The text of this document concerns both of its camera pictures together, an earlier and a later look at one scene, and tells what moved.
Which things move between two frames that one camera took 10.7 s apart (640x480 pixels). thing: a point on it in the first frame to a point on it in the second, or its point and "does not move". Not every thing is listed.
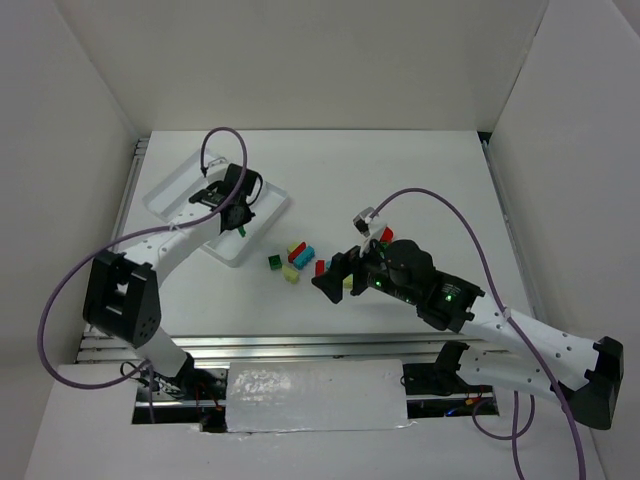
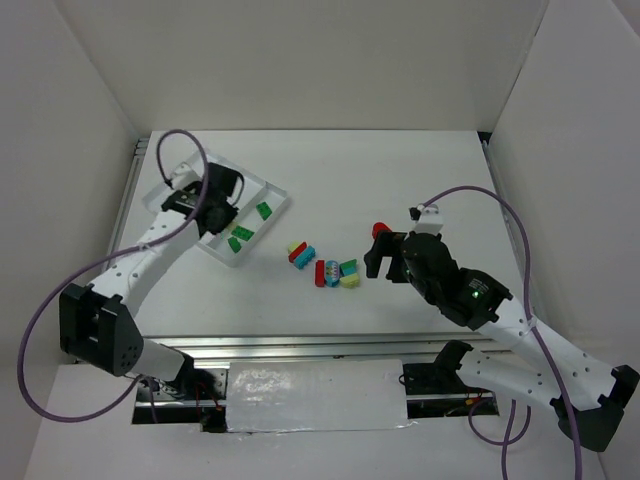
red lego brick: (319, 267) does not move
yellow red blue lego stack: (300, 253) does not move
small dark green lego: (275, 262) to (264, 210)
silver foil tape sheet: (270, 396) does not move
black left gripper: (236, 216) to (230, 179)
